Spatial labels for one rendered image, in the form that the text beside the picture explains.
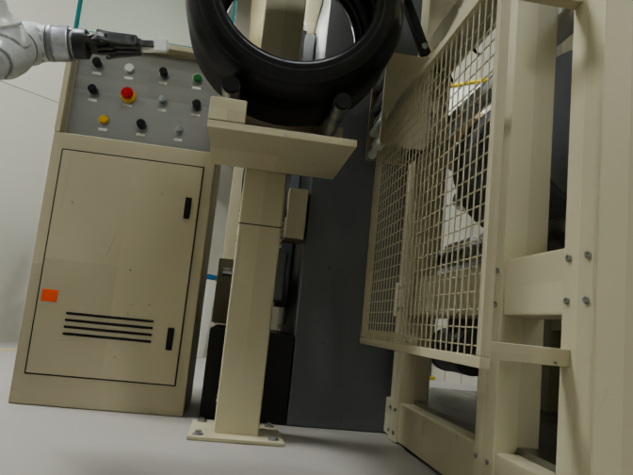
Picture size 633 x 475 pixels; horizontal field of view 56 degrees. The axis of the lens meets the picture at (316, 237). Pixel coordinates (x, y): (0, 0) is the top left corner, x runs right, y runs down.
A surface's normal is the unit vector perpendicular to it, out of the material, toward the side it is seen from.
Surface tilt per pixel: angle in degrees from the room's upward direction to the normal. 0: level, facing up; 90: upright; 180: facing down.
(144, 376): 90
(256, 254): 90
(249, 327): 90
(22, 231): 90
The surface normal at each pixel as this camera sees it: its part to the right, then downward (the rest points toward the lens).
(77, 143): 0.14, -0.13
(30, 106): 0.79, -0.01
